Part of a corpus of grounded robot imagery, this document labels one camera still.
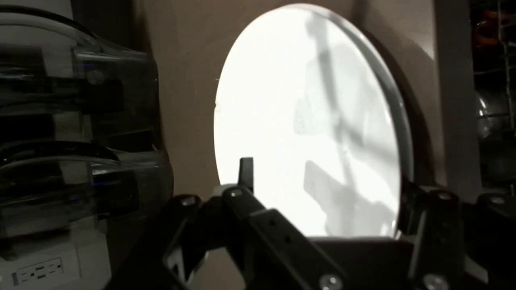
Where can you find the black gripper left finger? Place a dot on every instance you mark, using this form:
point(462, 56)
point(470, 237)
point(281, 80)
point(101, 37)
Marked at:
point(259, 251)

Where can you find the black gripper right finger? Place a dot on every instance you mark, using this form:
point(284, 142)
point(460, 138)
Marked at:
point(436, 235)

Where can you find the white round plate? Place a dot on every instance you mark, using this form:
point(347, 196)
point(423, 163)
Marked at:
point(280, 106)
point(407, 145)

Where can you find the white wall outlet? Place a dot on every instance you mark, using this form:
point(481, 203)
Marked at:
point(38, 270)

